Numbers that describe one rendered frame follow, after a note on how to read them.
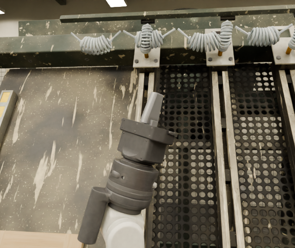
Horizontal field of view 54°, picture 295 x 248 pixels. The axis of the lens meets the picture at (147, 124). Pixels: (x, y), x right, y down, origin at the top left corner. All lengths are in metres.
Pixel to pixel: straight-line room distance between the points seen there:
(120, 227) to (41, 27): 1.57
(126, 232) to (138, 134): 0.17
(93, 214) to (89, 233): 0.03
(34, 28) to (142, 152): 1.54
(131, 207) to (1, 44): 1.08
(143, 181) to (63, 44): 0.89
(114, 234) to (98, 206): 0.06
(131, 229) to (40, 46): 0.98
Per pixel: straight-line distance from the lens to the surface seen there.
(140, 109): 1.03
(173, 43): 1.19
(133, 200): 0.51
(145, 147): 0.50
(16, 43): 1.40
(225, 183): 0.91
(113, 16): 1.09
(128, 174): 0.50
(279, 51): 1.19
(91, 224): 0.54
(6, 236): 1.07
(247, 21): 1.76
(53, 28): 1.89
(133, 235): 0.52
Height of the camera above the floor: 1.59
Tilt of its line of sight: 1 degrees down
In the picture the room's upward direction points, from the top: straight up
